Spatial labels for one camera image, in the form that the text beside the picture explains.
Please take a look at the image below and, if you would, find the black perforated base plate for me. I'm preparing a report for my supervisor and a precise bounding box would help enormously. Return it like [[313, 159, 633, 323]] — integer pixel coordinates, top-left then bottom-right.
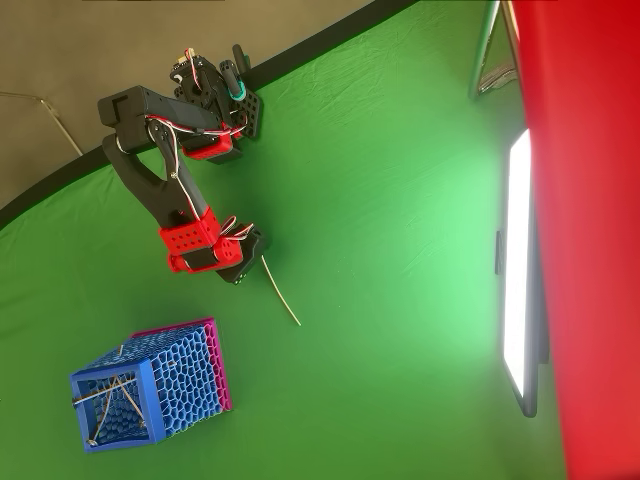
[[227, 87, 265, 142]]

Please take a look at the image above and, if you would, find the bright LED light panel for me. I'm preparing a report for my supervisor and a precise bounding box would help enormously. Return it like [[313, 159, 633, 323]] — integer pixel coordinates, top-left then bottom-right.
[[494, 127, 551, 419]]

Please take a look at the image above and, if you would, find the blurred red object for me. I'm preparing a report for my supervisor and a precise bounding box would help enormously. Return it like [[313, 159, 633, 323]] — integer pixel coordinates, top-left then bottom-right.
[[509, 0, 640, 480]]

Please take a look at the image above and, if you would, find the thin grey floor cable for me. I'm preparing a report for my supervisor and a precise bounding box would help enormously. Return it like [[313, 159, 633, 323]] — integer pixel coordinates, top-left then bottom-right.
[[0, 91, 85, 158]]

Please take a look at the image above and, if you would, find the black clamp with teal ring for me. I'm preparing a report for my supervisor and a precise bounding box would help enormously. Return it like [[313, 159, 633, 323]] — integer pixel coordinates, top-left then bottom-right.
[[219, 43, 252, 104]]

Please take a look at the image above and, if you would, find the blue lattice basket pink base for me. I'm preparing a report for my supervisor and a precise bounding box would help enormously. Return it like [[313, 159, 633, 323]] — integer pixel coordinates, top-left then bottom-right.
[[68, 317, 235, 455]]

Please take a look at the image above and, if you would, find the green cloth with black border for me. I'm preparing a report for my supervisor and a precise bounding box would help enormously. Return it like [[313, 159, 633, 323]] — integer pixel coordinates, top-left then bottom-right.
[[0, 0, 569, 480]]

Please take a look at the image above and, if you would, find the metal stand frame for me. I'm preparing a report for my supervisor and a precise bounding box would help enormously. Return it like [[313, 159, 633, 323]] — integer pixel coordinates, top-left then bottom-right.
[[468, 0, 522, 101]]

